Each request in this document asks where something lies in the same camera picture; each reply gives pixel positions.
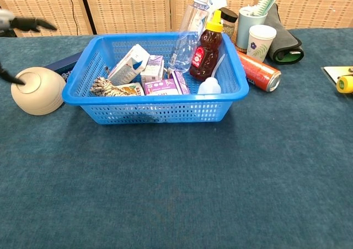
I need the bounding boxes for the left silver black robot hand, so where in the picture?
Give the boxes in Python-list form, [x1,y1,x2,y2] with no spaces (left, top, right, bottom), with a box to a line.
[0,8,58,86]

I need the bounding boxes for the dark blue rectangular box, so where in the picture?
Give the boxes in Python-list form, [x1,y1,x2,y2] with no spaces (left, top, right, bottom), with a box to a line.
[44,51,83,82]

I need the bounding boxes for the beige ribbed bowl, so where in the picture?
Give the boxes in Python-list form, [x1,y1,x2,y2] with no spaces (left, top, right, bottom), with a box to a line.
[10,66,67,116]

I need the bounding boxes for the white blue carton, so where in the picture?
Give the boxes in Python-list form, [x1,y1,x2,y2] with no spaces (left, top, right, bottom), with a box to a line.
[107,44,151,86]

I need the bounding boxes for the orange cylindrical can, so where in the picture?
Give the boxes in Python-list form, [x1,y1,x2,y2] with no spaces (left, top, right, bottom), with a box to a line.
[236,50,282,93]

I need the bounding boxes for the purple small boxes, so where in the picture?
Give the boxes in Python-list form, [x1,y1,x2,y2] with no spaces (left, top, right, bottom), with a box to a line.
[140,55,165,86]

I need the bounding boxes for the blue plastic perforated basket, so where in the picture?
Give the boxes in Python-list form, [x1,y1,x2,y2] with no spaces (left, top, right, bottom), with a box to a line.
[61,32,250,126]

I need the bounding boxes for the black tripod stand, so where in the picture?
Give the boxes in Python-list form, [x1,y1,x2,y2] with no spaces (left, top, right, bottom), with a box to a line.
[78,0,98,35]

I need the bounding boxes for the bamboo folding screen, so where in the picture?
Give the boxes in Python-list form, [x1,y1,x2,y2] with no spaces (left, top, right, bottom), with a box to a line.
[0,0,353,37]

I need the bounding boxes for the white orange snack packet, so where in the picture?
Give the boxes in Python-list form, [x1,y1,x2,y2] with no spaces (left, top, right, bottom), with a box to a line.
[115,83,146,97]

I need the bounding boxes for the flat purple white box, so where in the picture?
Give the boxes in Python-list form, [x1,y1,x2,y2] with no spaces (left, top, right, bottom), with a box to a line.
[143,78,180,96]

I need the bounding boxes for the clear plastic water bottle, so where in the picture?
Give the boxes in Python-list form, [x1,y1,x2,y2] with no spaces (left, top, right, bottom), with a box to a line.
[168,0,210,73]

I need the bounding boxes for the long purple carton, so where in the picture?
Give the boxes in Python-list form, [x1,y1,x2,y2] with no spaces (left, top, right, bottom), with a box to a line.
[168,69,191,95]

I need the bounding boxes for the honey bear bottle yellow cap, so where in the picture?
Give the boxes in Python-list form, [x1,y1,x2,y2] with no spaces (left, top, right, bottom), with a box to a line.
[189,9,223,82]

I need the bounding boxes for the clear squeeze wash bottle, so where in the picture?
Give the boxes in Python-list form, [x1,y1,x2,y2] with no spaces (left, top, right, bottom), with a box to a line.
[197,53,226,95]

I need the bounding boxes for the glass jar black lid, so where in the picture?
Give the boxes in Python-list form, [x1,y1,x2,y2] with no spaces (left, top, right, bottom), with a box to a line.
[220,7,239,40]

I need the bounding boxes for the teal table cover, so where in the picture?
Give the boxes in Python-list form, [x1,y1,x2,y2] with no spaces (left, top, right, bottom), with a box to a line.
[0,28,353,249]

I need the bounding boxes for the light blue toothbrush cup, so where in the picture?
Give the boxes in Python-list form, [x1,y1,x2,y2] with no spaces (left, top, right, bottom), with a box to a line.
[237,6,268,50]

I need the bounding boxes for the white floral paper cup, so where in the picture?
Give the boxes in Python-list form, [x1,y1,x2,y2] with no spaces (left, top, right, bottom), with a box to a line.
[247,24,277,63]

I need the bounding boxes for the green white toothbrush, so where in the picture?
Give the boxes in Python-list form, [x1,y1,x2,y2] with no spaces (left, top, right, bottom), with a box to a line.
[249,0,285,17]

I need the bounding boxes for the grey folded towel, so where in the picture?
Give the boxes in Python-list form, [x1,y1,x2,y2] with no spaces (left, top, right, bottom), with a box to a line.
[266,3,304,66]

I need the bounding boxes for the yellow razor blister pack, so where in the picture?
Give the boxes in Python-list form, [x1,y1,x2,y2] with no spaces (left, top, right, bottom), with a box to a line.
[321,66,353,86]

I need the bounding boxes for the black hanging cable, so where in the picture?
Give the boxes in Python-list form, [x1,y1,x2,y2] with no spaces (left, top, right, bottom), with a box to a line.
[67,0,79,35]

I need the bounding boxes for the braided brown white rope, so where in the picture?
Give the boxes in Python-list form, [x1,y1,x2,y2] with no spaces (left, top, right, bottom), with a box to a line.
[90,77,130,98]

